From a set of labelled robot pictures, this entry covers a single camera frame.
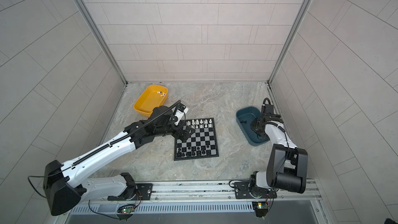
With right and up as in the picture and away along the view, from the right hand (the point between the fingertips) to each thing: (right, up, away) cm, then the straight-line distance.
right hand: (252, 125), depth 89 cm
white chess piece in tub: (-60, +20, +19) cm, 66 cm away
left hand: (-33, +3, -17) cm, 38 cm away
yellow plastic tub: (-64, +17, +18) cm, 68 cm away
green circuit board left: (-60, -30, -25) cm, 72 cm away
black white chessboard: (-29, -9, -5) cm, 31 cm away
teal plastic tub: (-2, +5, +9) cm, 10 cm away
